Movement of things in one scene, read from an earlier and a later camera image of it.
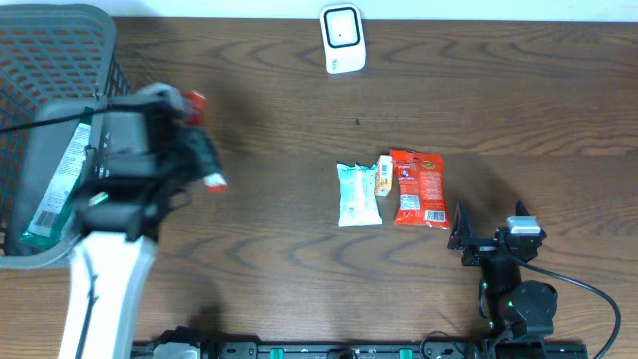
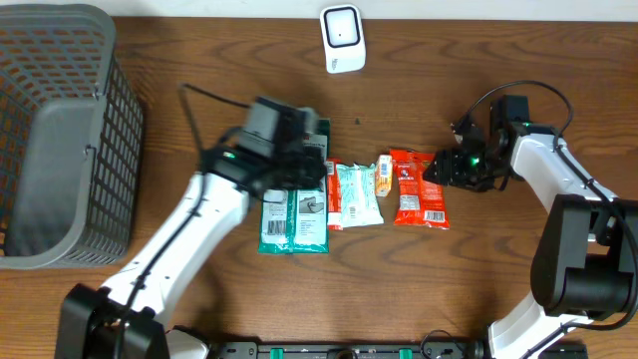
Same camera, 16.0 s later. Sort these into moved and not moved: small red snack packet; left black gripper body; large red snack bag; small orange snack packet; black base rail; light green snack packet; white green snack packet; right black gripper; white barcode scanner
Moved: left black gripper body; small red snack packet; white green snack packet; right black gripper
Not moved: black base rail; small orange snack packet; large red snack bag; white barcode scanner; light green snack packet
